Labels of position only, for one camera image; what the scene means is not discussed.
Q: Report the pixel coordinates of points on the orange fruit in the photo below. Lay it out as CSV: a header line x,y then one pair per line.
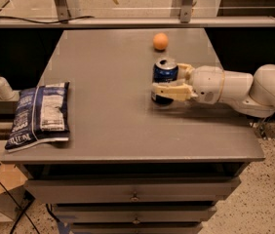
x,y
160,41

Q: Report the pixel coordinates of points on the blue pepsi can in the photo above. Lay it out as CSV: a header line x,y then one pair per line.
x,y
165,70

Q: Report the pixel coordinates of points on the white pump soap bottle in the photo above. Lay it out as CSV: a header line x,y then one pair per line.
x,y
6,91

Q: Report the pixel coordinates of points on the metal frame leg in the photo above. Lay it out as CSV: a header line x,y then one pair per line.
x,y
67,9
182,9

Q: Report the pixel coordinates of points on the cardboard box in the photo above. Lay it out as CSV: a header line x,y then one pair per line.
x,y
11,192

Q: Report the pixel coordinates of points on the blue white chip bag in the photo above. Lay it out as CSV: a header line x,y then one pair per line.
x,y
41,116

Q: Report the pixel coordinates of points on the metal frame leg left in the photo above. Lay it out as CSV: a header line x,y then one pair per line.
x,y
67,9

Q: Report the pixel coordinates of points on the metal frame leg right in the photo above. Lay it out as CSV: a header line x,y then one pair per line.
x,y
182,9

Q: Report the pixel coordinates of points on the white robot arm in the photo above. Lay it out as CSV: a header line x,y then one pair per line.
x,y
249,94

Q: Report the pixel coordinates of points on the grey drawer cabinet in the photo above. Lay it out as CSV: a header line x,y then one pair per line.
x,y
130,166

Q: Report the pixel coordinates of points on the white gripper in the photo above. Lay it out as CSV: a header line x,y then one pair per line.
x,y
207,83

